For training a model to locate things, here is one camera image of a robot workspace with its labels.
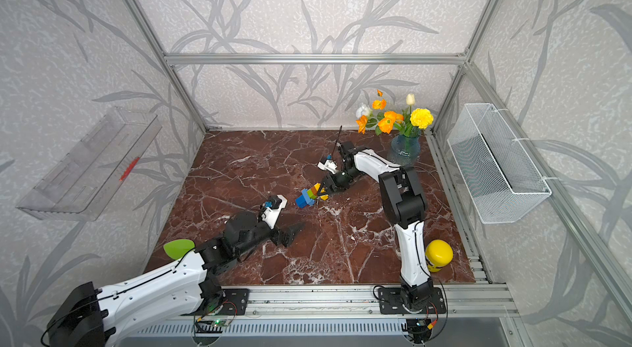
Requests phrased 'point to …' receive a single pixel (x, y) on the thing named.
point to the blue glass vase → (404, 150)
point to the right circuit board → (417, 330)
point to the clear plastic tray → (85, 176)
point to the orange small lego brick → (314, 191)
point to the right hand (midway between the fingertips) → (323, 191)
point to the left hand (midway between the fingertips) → (294, 216)
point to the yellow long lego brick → (324, 196)
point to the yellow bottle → (439, 254)
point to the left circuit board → (215, 326)
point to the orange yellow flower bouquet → (411, 123)
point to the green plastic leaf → (176, 248)
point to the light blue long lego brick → (306, 195)
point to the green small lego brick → (311, 196)
